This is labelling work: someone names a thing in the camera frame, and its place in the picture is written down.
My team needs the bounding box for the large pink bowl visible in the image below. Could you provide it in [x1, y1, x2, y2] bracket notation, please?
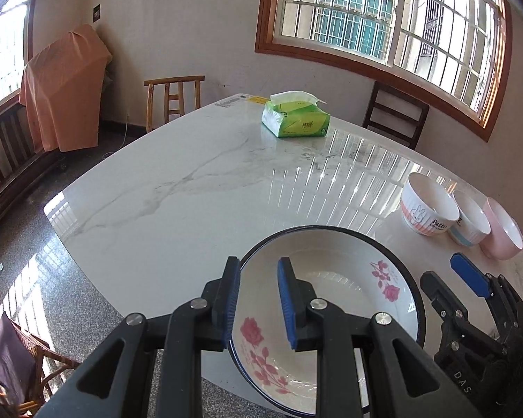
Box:
[479, 197, 523, 261]

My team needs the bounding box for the white blue striped bowl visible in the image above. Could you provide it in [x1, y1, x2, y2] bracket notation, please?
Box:
[448, 191, 491, 247]

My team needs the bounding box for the white Rabbit bowl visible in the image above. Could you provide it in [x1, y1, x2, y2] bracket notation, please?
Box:
[401, 172, 460, 237]

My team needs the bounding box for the white pink rose plate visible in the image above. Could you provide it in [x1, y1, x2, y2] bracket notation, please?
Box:
[229, 225, 426, 417]

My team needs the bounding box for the rattan chair purple cushion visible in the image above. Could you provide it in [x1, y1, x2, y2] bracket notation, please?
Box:
[0, 313, 80, 417]

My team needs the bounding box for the dark wooden chair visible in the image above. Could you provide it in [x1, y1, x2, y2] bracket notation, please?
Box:
[362, 81, 430, 150]

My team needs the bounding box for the dark wooden side bench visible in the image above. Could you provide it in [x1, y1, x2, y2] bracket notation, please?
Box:
[0, 93, 67, 222]

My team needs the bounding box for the green tissue pack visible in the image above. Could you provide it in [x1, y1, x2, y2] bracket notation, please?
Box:
[261, 91, 331, 139]

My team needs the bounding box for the orange cloth covered furniture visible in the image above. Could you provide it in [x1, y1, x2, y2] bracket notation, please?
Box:
[18, 25, 112, 153]

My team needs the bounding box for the light wooden chair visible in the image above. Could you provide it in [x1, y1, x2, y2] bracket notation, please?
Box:
[143, 75, 206, 133]

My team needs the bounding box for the side window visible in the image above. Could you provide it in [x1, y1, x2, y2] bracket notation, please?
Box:
[0, 0, 31, 102]

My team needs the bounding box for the barred window wooden frame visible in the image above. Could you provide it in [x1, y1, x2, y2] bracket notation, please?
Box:
[255, 0, 512, 140]

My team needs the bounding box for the wall switch plate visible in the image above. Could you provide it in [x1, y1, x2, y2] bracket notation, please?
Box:
[92, 4, 101, 23]

